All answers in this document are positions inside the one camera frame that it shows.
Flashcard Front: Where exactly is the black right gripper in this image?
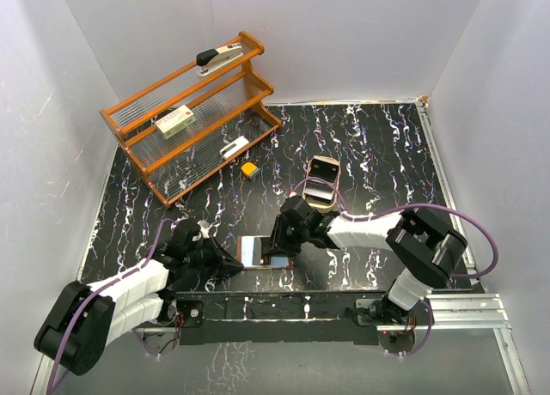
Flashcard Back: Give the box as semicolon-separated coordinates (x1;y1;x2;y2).
265;214;309;256

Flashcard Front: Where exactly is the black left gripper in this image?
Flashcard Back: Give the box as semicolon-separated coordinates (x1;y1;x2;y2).
184;234;243;278

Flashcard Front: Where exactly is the brown leather card holder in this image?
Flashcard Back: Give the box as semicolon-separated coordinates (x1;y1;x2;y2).
236;235;294;270

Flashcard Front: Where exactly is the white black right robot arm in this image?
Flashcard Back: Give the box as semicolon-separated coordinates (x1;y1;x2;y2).
260;196;468;324

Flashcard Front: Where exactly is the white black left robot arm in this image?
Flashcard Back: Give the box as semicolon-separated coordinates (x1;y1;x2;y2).
34;219;243;375

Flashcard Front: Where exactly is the cream oval card tray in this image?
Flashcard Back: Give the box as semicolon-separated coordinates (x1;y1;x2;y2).
299;155;341;213

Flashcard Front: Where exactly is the yellow grey eraser block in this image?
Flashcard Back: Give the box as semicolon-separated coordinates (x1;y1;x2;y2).
241;162;260;179

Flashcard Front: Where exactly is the small white black device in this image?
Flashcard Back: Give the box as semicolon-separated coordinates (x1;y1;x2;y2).
219;137;249;160

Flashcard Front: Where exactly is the orange wooden shelf rack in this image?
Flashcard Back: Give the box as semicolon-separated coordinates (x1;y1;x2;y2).
101;31;282;207

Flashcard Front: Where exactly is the white staples box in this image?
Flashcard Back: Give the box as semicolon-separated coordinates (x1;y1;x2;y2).
155;105;197;140

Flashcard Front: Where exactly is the black white stapler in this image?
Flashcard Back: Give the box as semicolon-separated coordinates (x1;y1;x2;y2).
195;43;243;77

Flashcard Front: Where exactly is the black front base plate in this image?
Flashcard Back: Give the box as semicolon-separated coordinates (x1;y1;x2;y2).
175;290;382;345

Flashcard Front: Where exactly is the aluminium frame rail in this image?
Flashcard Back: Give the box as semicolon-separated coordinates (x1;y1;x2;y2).
415;95;530;394

